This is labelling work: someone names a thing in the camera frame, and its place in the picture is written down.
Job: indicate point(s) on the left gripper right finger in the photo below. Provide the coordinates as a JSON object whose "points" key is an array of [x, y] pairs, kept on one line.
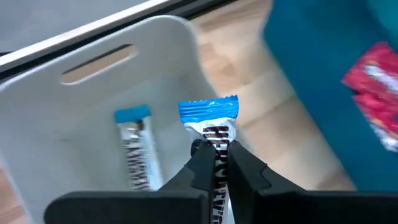
{"points": [[245, 177]]}

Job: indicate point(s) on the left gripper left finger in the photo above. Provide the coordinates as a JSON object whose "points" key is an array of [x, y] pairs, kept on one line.
{"points": [[199, 168]]}

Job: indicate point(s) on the white blue candy bar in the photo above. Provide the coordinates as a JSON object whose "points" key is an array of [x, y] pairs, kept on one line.
{"points": [[136, 143], [208, 112]]}

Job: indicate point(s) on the red candy bag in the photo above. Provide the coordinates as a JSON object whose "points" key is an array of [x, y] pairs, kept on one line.
{"points": [[376, 93]]}

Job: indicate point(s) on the blue plastic bin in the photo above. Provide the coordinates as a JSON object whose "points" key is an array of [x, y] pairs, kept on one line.
{"points": [[311, 77]]}

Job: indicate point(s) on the white plastic bin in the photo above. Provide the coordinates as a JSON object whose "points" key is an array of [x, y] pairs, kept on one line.
{"points": [[77, 124]]}

